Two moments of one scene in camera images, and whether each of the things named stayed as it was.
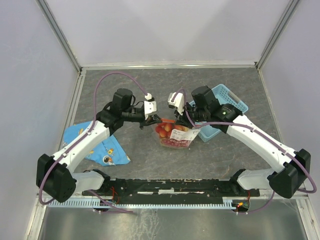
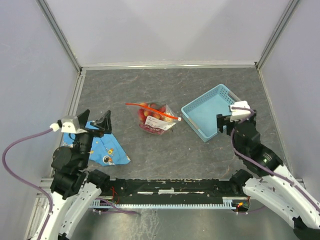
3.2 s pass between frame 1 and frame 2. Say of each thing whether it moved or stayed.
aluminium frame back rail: stayed
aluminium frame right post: stayed
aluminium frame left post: stayed
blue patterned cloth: stayed
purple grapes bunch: moved
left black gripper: moved
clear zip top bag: moved
